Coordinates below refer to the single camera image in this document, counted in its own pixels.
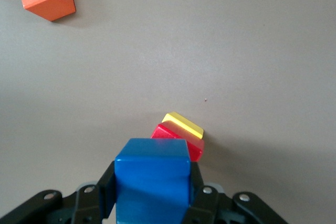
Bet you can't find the yellow wooden block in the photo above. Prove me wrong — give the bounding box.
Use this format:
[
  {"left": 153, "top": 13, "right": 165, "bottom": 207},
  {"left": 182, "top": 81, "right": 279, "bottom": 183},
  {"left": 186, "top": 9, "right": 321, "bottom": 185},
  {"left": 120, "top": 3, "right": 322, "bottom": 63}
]
[{"left": 161, "top": 112, "right": 205, "bottom": 140}]

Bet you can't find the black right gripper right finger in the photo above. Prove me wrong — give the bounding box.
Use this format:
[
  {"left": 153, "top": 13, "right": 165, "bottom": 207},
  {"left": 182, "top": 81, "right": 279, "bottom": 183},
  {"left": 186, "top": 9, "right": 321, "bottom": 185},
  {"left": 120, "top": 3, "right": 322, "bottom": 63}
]
[{"left": 183, "top": 161, "right": 219, "bottom": 224}]

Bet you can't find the brown table cover sheet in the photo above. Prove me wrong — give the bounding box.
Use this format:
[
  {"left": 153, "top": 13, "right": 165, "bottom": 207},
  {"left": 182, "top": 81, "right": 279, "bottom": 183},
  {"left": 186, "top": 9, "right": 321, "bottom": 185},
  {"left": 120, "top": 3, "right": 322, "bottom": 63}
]
[{"left": 0, "top": 0, "right": 336, "bottom": 224}]

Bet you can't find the red wooden block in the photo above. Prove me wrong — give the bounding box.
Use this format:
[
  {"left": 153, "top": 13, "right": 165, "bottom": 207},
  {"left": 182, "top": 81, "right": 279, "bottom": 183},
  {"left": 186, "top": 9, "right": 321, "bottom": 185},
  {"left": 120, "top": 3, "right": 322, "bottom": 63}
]
[{"left": 150, "top": 123, "right": 205, "bottom": 163}]

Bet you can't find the blue wooden block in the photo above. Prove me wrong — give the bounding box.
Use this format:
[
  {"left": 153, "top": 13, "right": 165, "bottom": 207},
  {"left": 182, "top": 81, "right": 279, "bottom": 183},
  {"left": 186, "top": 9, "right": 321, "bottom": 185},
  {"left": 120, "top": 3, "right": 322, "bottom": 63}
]
[{"left": 114, "top": 137, "right": 192, "bottom": 224}]

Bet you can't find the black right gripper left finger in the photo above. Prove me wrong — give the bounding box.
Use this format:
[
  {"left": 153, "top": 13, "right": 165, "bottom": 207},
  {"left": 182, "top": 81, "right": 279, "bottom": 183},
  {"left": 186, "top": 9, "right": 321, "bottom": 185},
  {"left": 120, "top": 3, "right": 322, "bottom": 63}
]
[{"left": 74, "top": 161, "right": 116, "bottom": 224}]

